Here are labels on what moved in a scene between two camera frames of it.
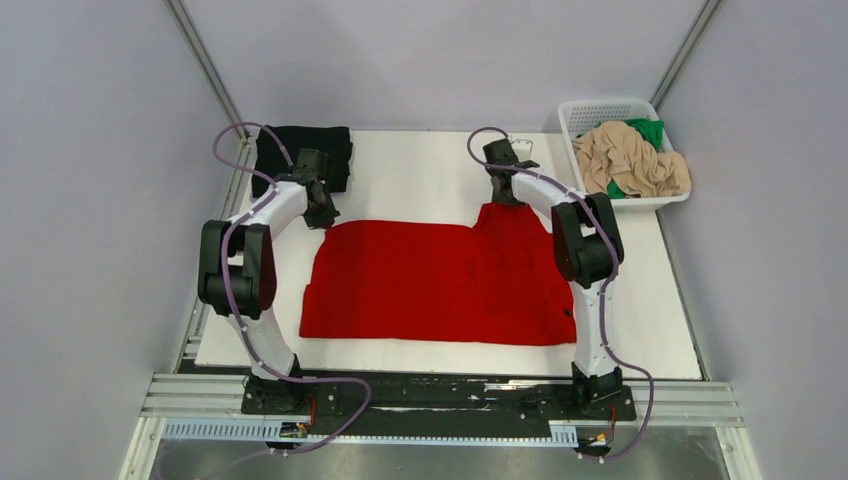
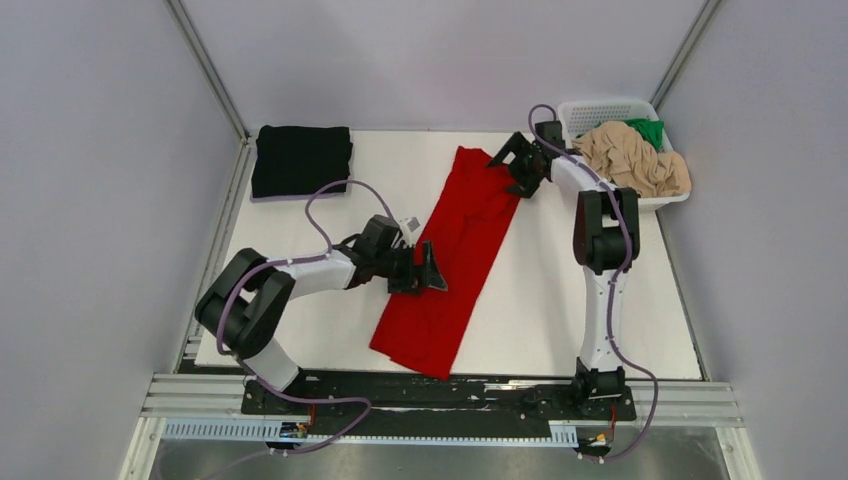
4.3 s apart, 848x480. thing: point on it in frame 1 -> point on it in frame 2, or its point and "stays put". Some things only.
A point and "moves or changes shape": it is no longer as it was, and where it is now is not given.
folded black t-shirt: [270, 159] stays put
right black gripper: [506, 199] -> [524, 187]
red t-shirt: [495, 283] moves or changes shape
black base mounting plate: [301, 398] stays put
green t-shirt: [651, 131] stays put
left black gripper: [328, 218] -> [419, 276]
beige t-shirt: [615, 151] stays put
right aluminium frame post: [700, 26] stays put
